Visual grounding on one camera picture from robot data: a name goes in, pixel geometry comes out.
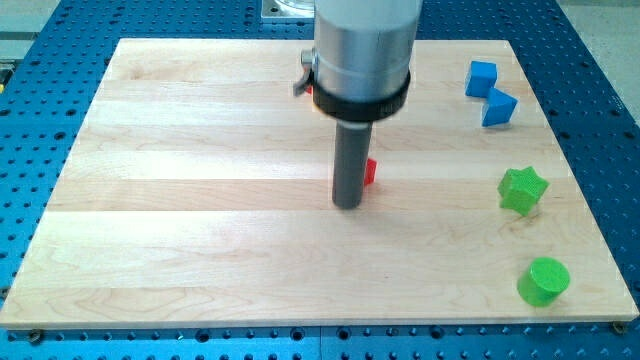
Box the red star block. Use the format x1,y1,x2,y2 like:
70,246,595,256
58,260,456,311
364,158,377,186

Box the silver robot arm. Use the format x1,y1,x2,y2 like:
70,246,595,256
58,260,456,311
293,0,423,123

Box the green star block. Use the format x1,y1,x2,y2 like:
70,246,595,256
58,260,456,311
497,166,549,216

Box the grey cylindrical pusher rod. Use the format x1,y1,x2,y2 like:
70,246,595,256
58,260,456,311
332,121,373,209

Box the wooden board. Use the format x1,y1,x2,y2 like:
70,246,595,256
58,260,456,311
1,39,638,330

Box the blue cube block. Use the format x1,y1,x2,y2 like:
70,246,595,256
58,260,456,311
465,61,498,98

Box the blue triangular block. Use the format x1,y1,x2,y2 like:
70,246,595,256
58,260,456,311
482,87,518,127

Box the green cylinder block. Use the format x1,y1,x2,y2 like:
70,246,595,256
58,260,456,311
517,257,571,307

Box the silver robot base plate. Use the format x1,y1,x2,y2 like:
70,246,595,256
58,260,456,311
261,0,315,19

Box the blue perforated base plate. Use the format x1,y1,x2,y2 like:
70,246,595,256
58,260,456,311
1,1,639,359

